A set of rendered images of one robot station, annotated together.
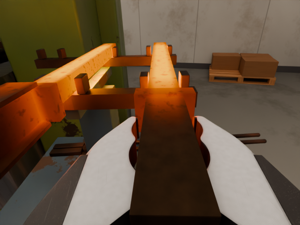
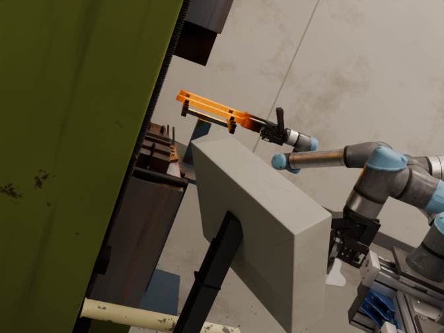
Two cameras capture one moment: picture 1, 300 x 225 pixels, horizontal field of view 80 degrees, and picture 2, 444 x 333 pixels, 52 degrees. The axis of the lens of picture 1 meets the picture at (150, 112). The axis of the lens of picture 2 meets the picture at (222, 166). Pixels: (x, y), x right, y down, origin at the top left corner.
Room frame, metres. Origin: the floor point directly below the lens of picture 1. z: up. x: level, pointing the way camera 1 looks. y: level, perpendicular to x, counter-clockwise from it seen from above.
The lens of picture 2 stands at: (0.57, 2.05, 1.44)
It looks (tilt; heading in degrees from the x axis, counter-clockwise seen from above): 19 degrees down; 258
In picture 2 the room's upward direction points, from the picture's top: 22 degrees clockwise
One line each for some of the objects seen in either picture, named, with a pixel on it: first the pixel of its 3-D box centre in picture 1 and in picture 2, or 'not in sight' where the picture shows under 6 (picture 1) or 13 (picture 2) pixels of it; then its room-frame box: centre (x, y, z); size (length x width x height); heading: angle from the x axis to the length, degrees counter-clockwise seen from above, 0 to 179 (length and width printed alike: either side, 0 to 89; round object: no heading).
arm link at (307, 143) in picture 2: not in sight; (304, 143); (-0.19, 0.01, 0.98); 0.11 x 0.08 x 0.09; 177
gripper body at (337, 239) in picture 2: not in sight; (351, 235); (0.04, 1.15, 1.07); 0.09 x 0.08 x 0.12; 163
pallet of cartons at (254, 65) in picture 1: (239, 67); not in sight; (3.23, -1.65, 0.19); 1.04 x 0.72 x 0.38; 75
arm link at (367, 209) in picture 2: not in sight; (363, 203); (0.05, 1.15, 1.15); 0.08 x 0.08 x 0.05
